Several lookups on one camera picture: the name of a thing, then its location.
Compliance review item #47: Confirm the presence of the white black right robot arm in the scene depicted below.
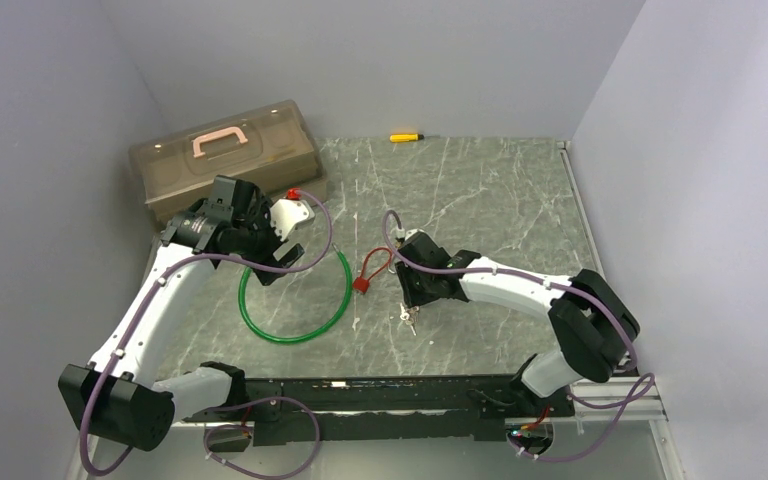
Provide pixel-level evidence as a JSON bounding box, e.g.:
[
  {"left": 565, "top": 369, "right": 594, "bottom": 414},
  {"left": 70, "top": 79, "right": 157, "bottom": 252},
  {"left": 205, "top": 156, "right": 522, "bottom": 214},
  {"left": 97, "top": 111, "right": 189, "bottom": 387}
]
[{"left": 396, "top": 230, "right": 640, "bottom": 415}]

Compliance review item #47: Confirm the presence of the green cable lock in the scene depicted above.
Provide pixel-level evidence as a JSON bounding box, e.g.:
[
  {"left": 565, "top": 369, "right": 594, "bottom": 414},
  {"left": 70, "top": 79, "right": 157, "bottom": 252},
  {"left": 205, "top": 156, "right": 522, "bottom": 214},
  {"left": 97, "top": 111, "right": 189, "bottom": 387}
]
[{"left": 237, "top": 246, "right": 353, "bottom": 345}]

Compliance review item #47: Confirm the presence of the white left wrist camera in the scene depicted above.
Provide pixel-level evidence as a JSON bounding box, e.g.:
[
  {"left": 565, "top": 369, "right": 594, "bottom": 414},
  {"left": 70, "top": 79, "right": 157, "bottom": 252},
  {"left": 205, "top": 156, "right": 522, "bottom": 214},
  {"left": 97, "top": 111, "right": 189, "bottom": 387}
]
[{"left": 269, "top": 188, "right": 315, "bottom": 242}]

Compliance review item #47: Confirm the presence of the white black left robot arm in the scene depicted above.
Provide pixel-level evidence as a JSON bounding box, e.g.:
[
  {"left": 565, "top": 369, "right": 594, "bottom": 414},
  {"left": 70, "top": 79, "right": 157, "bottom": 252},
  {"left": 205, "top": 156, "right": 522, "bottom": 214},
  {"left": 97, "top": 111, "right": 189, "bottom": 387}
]
[{"left": 58, "top": 176, "right": 314, "bottom": 451}]

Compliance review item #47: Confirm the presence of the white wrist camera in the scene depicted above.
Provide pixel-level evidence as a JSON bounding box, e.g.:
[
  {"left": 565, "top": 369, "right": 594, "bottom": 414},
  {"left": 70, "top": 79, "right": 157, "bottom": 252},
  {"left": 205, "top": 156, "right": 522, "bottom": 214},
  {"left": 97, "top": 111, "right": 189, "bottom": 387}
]
[
  {"left": 269, "top": 188, "right": 315, "bottom": 242},
  {"left": 393, "top": 228, "right": 423, "bottom": 248}
]

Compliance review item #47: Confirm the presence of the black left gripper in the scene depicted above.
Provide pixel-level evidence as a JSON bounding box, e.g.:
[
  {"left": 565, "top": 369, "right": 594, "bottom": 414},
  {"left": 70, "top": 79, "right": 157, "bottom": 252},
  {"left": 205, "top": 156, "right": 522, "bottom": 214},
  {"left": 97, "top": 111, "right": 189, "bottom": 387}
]
[{"left": 233, "top": 196, "right": 304, "bottom": 284}]

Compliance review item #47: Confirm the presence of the bunch of small keys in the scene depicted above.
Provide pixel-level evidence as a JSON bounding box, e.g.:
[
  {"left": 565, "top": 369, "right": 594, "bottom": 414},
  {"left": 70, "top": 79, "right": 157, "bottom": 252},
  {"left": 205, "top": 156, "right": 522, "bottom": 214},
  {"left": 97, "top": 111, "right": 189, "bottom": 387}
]
[{"left": 399, "top": 302, "right": 420, "bottom": 336}]

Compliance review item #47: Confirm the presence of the yellow handled screwdriver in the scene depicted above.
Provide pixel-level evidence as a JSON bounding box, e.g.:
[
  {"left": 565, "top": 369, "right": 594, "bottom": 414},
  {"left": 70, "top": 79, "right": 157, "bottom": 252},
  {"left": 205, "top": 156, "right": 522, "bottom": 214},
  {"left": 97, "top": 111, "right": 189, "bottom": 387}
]
[{"left": 389, "top": 133, "right": 425, "bottom": 144}]

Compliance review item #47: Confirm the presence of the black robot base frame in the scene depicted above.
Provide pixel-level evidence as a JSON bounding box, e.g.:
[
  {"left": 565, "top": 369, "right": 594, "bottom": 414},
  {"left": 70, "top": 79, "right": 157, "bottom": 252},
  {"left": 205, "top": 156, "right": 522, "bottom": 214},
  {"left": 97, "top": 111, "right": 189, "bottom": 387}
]
[{"left": 187, "top": 374, "right": 575, "bottom": 446}]

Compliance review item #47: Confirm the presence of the brown translucent toolbox pink handle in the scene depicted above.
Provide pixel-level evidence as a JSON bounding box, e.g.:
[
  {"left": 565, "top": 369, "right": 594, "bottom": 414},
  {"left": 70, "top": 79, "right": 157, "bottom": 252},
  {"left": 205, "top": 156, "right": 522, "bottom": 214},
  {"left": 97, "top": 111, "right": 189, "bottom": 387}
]
[{"left": 129, "top": 100, "right": 328, "bottom": 232}]

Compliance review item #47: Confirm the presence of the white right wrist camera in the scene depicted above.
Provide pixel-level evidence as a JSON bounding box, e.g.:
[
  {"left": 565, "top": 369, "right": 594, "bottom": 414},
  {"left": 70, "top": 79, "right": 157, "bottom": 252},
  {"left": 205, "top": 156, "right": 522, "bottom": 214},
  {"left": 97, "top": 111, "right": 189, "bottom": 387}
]
[{"left": 393, "top": 228, "right": 423, "bottom": 248}]

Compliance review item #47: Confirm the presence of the red cable padlock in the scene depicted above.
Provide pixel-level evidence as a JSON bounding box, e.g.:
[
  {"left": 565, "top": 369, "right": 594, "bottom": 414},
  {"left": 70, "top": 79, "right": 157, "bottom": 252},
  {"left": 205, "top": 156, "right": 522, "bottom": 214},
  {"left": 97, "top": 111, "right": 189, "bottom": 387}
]
[{"left": 352, "top": 246, "right": 393, "bottom": 294}]

